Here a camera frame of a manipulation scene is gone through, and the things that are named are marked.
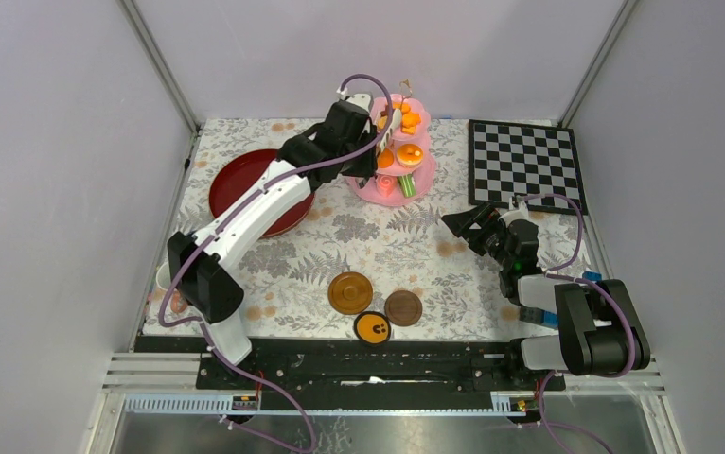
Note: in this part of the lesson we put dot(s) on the orange flower cookie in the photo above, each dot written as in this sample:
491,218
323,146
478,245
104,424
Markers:
410,120

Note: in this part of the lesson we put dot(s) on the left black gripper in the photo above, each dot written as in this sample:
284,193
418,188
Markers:
367,167

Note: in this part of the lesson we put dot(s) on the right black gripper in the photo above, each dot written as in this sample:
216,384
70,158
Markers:
486,216

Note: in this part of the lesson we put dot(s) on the dark red round tray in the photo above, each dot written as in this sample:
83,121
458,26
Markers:
235,178

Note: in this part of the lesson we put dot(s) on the dark brown wooden coaster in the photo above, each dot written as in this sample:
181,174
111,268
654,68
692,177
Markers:
403,308

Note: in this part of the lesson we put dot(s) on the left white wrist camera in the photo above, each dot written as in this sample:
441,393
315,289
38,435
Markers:
362,100

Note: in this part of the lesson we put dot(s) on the orange round cookie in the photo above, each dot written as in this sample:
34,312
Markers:
385,159

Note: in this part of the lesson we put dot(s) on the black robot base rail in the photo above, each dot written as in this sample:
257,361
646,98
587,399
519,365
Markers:
398,375

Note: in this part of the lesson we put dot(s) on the green layered cake slice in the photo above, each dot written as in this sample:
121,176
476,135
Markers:
407,185

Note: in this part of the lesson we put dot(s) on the white cat-paw food tongs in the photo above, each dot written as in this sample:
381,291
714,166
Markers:
393,124

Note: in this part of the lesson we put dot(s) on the white pink mug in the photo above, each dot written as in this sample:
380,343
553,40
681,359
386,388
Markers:
163,278

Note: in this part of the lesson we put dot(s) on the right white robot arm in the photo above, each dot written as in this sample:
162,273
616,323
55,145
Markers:
597,331

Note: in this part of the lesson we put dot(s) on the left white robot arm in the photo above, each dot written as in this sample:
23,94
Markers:
200,262

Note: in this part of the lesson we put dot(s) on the blue toy brick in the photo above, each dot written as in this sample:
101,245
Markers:
592,276

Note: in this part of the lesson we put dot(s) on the floral tablecloth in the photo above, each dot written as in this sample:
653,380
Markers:
285,278

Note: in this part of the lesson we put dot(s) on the light brown wooden coaster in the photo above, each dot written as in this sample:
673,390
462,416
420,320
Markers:
350,293

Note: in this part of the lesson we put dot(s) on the orange pancake stack toy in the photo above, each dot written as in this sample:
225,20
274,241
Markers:
410,155

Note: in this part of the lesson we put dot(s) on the orange face black coaster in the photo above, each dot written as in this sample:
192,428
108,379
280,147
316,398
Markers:
372,328

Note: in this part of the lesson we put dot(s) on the pink three-tier cake stand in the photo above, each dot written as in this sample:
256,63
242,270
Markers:
404,168

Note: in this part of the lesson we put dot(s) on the black white chessboard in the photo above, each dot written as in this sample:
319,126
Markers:
511,159

